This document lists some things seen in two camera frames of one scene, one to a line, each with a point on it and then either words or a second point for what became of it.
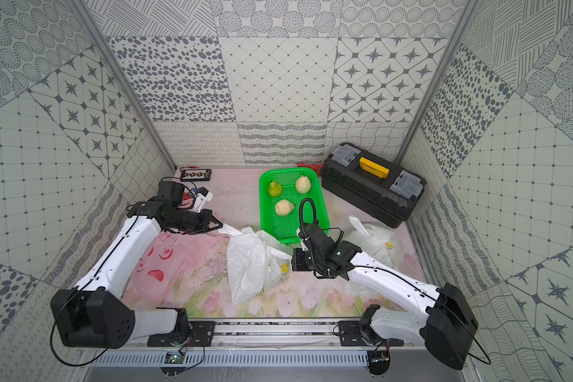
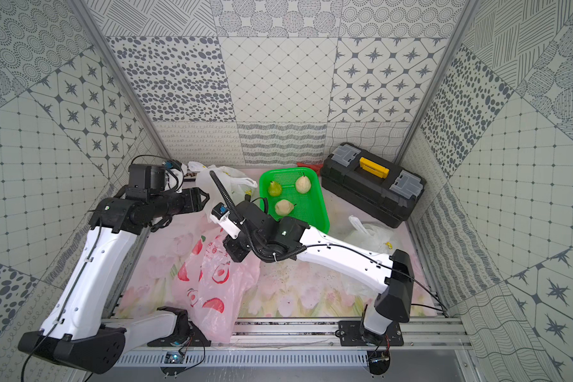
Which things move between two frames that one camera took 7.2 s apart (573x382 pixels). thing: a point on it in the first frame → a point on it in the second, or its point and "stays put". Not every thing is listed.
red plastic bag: (317, 168) stays put
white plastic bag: (255, 263) → (237, 185)
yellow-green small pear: (274, 189) stays put
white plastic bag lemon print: (377, 243) stays put
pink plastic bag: (159, 270) → (216, 286)
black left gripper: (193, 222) → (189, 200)
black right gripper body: (305, 261) → (239, 247)
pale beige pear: (284, 208) stays put
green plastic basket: (280, 192) stays put
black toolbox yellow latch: (365, 184) stays put
